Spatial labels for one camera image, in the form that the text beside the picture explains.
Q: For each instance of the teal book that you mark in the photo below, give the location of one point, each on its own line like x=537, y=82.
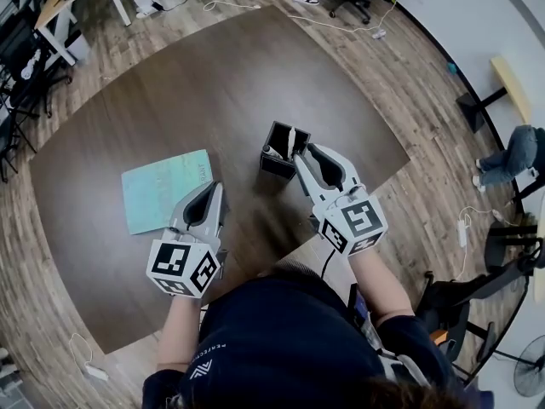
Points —
x=162, y=194

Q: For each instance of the beige table with black stand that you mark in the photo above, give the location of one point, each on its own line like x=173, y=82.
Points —
x=513, y=85

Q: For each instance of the person's navy shirt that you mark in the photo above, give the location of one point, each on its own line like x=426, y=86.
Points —
x=289, y=339

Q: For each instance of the person's grey trousers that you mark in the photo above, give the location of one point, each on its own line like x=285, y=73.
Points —
x=294, y=266

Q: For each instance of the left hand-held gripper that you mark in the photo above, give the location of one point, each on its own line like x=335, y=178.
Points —
x=174, y=262

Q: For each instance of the person's left forearm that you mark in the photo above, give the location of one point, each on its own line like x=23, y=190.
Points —
x=179, y=335

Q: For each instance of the orange box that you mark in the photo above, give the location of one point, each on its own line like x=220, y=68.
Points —
x=438, y=336

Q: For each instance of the beige desk with black legs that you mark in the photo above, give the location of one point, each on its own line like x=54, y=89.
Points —
x=538, y=245

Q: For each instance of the black standing fan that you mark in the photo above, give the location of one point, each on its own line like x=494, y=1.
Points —
x=532, y=366

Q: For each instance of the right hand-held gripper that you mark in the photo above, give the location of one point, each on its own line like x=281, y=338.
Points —
x=357, y=220

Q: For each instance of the white power strip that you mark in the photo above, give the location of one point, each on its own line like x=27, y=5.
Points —
x=97, y=372
x=462, y=232

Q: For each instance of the small teal object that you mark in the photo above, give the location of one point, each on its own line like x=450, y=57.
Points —
x=452, y=68

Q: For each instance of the person's right forearm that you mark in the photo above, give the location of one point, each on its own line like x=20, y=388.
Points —
x=376, y=288

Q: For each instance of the white plastic tube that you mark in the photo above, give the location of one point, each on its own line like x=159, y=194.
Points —
x=292, y=141

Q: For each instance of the black office chair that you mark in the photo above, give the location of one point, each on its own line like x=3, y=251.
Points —
x=464, y=296

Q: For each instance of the black square pen holder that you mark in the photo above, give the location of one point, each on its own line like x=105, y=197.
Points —
x=274, y=168

